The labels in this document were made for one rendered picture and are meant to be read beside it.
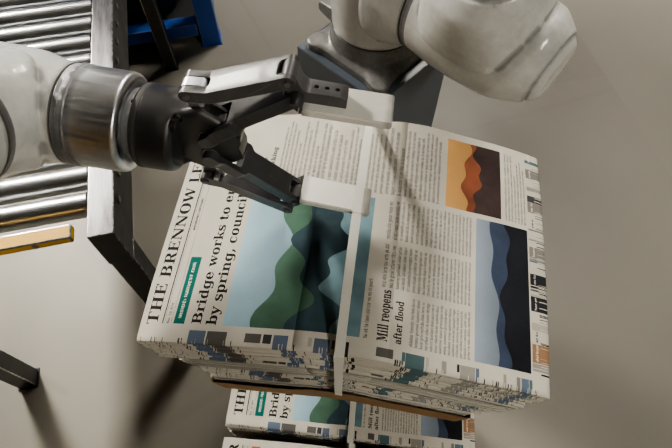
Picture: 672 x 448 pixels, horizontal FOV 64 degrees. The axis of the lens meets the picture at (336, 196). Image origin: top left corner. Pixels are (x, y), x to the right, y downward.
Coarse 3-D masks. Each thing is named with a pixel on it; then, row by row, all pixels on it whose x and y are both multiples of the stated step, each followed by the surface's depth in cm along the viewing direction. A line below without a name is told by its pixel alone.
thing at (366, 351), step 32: (352, 128) 63; (352, 160) 61; (384, 160) 61; (384, 192) 59; (320, 224) 57; (384, 224) 57; (320, 256) 55; (384, 256) 55; (320, 288) 53; (352, 288) 53; (384, 288) 53; (320, 320) 51; (352, 320) 52; (384, 320) 51; (320, 352) 50; (352, 352) 50; (384, 352) 50; (320, 384) 64; (352, 384) 62
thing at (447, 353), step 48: (432, 144) 63; (480, 144) 64; (432, 192) 60; (480, 192) 61; (528, 192) 63; (432, 240) 57; (480, 240) 58; (528, 240) 60; (432, 288) 54; (480, 288) 55; (528, 288) 57; (432, 336) 52; (480, 336) 53; (528, 336) 54; (384, 384) 58; (432, 384) 54; (480, 384) 51; (528, 384) 52
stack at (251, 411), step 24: (240, 408) 82; (264, 408) 82; (288, 408) 82; (312, 408) 82; (336, 408) 82; (360, 408) 82; (384, 408) 82; (240, 432) 85; (264, 432) 82; (288, 432) 81; (312, 432) 80; (336, 432) 80; (360, 432) 80; (384, 432) 80; (408, 432) 80; (432, 432) 80; (456, 432) 80
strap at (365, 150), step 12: (360, 156) 57; (360, 168) 55; (360, 180) 55; (360, 192) 54; (360, 204) 53; (360, 216) 53; (348, 240) 51; (348, 252) 51; (348, 264) 51; (348, 276) 51; (348, 288) 50; (348, 300) 50; (348, 312) 50; (336, 336) 50; (336, 348) 50
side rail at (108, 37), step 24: (96, 0) 134; (120, 0) 144; (96, 24) 130; (120, 24) 138; (96, 48) 126; (120, 48) 134; (96, 168) 108; (96, 192) 105; (120, 192) 110; (96, 216) 102; (120, 216) 107; (96, 240) 101; (120, 240) 104
